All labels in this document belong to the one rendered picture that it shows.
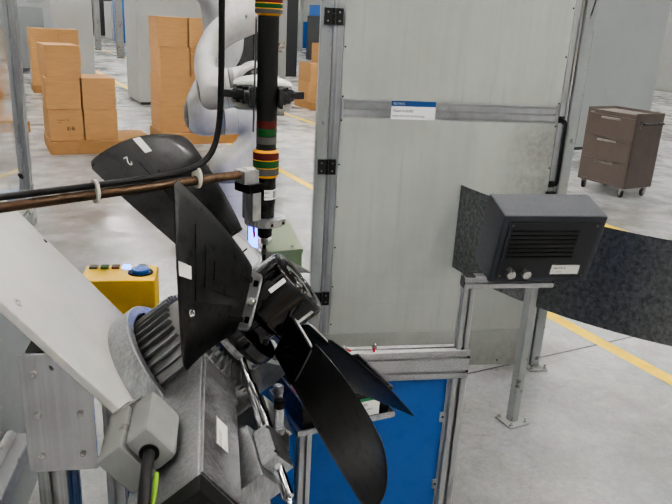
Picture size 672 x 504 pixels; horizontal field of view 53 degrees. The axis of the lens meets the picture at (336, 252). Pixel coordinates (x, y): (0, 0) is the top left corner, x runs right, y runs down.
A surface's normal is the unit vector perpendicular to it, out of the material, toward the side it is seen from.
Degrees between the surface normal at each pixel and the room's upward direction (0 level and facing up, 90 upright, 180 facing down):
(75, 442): 90
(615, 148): 90
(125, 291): 90
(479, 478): 0
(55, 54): 90
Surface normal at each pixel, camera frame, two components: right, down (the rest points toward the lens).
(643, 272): -0.55, 0.24
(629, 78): 0.45, 0.31
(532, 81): 0.17, 0.32
